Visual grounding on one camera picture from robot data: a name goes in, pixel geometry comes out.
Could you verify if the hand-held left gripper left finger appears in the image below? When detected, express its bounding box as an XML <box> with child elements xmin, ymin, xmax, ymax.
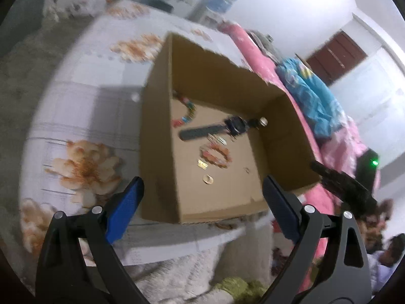
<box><xmin>35</xmin><ymin>176</ymin><xmax>149</xmax><ymax>304</ymax></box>

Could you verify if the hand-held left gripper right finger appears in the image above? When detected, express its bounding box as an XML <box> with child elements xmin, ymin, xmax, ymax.
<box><xmin>259</xmin><ymin>175</ymin><xmax>372</xmax><ymax>304</ymax></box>

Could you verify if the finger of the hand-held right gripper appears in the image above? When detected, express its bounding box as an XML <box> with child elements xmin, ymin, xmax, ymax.
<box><xmin>310</xmin><ymin>161</ymin><xmax>378</xmax><ymax>208</ymax></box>

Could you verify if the brown cardboard box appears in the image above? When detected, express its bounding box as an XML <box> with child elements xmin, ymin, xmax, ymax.
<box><xmin>139</xmin><ymin>32</ymin><xmax>321</xmax><ymax>225</ymax></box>

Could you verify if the orange bead bracelet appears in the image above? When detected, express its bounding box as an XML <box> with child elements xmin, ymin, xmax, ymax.
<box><xmin>200</xmin><ymin>142</ymin><xmax>233</xmax><ymax>168</ymax></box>

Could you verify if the black wrist watch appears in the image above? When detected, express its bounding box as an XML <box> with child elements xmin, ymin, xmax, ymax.
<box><xmin>179</xmin><ymin>116</ymin><xmax>260</xmax><ymax>142</ymax></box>

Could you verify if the light pink cloth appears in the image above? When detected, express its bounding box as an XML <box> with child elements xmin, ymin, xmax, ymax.
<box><xmin>316</xmin><ymin>117</ymin><xmax>368</xmax><ymax>165</ymax></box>

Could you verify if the white fluffy blanket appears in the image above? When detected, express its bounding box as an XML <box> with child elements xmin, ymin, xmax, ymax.
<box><xmin>127</xmin><ymin>225</ymin><xmax>285</xmax><ymax>304</ymax></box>

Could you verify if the green fluffy cloth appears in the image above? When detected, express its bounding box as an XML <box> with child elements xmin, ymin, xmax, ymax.
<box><xmin>209</xmin><ymin>277</ymin><xmax>269</xmax><ymax>304</ymax></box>

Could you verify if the blue printed blanket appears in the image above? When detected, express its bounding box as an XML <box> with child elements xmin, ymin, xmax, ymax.
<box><xmin>275</xmin><ymin>58</ymin><xmax>345</xmax><ymax>138</ymax></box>

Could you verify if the dark red wooden door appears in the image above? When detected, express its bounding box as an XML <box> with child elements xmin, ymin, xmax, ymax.
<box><xmin>305</xmin><ymin>31</ymin><xmax>369</xmax><ymax>86</ymax></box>

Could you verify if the grey fluffy blanket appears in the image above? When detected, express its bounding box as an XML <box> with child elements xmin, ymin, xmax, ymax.
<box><xmin>247</xmin><ymin>30</ymin><xmax>279</xmax><ymax>61</ymax></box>

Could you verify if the pink floral blanket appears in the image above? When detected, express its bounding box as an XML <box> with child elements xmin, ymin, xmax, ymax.
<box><xmin>218</xmin><ymin>21</ymin><xmax>399</xmax><ymax>295</ymax></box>

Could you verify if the white water dispenser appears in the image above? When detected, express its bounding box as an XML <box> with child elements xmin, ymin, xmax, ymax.
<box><xmin>187</xmin><ymin>3</ymin><xmax>222</xmax><ymax>27</ymax></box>

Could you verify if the white plastic bag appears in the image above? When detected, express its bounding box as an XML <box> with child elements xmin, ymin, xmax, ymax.
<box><xmin>71</xmin><ymin>0</ymin><xmax>106</xmax><ymax>16</ymax></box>

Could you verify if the multicolored bead bracelet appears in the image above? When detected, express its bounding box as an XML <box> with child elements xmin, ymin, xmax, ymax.
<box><xmin>172</xmin><ymin>91</ymin><xmax>197</xmax><ymax>128</ymax></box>

